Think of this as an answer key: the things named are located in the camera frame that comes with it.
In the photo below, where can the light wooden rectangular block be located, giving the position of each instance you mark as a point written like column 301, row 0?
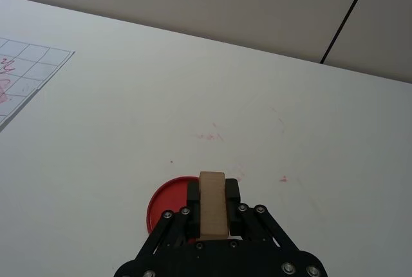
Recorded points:
column 212, row 206

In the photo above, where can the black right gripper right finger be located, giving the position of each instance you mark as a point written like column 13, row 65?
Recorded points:
column 232, row 206

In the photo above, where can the red round flat disc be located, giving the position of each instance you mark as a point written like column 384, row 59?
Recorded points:
column 167, row 198

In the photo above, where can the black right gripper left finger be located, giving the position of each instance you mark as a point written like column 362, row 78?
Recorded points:
column 193, row 206

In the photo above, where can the white paper sheet with grid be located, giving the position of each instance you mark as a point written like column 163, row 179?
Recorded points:
column 29, row 74

